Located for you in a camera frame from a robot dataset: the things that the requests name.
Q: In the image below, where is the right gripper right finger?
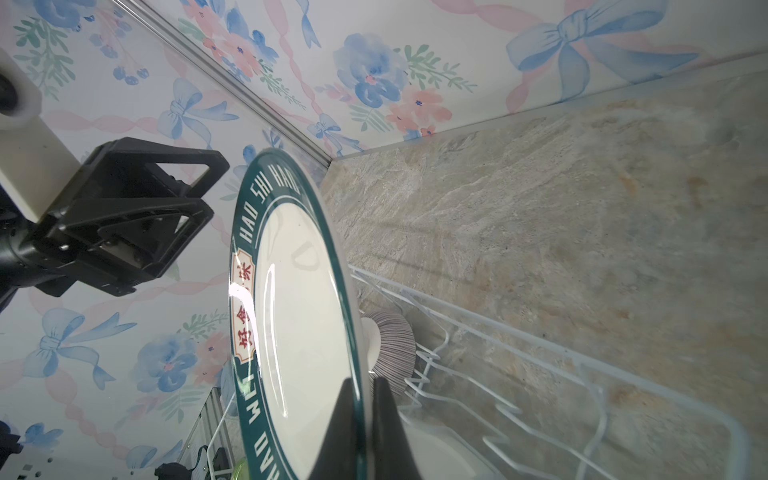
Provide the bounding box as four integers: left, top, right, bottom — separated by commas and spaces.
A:
372, 378, 422, 480

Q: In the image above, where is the green rimmed plate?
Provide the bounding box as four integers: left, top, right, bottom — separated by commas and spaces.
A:
228, 149, 373, 479

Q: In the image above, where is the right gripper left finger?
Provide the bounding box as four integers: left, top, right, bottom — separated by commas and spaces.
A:
308, 378, 358, 480

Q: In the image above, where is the green plastic cup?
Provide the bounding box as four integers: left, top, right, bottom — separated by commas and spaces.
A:
231, 458, 250, 480

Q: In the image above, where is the white wire dish rack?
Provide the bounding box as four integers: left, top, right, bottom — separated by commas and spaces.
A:
203, 263, 751, 480

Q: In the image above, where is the striped ceramic bowl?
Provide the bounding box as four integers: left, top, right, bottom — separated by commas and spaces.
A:
361, 311, 416, 399

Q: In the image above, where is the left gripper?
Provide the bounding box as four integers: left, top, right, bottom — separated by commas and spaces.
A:
1, 137, 229, 311

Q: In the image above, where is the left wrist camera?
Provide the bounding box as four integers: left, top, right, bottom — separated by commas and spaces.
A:
1, 52, 81, 223

